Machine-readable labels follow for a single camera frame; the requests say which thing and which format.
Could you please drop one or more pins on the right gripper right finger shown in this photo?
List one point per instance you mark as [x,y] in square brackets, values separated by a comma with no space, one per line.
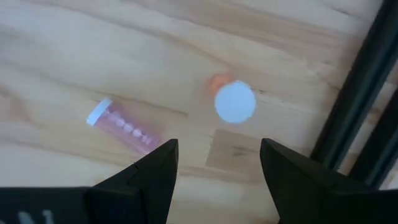
[295,186]

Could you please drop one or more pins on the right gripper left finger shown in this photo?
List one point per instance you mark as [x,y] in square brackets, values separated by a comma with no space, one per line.
[146,186]

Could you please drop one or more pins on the pink medicine bottle white cap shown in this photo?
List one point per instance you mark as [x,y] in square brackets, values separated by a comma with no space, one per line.
[127,130]

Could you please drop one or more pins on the small orange medicine bottle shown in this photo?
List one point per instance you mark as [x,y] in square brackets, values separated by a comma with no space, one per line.
[235,102]

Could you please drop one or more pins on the black metal table frame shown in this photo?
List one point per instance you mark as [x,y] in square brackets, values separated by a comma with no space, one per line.
[357,93]

